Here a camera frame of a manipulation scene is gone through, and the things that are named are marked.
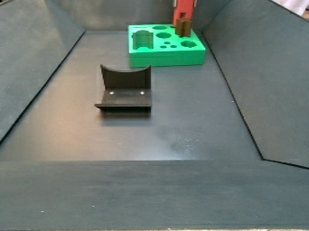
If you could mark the green shape-sorting board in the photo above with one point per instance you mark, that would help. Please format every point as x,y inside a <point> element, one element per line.
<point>155,45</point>

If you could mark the brown star-shaped peg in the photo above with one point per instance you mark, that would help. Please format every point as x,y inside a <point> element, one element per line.
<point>184,27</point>

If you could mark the black curved holder stand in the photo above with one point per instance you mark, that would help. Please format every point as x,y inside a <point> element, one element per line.
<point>128,88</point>

